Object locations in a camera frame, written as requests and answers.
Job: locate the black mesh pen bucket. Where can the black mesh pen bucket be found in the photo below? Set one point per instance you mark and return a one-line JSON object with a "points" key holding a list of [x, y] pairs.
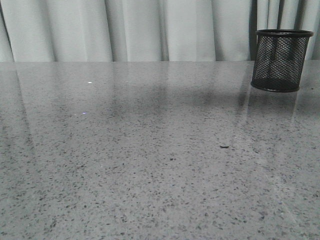
{"points": [[280, 58]]}

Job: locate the pale grey curtain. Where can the pale grey curtain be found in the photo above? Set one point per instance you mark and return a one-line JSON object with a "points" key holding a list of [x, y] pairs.
{"points": [[147, 30]]}

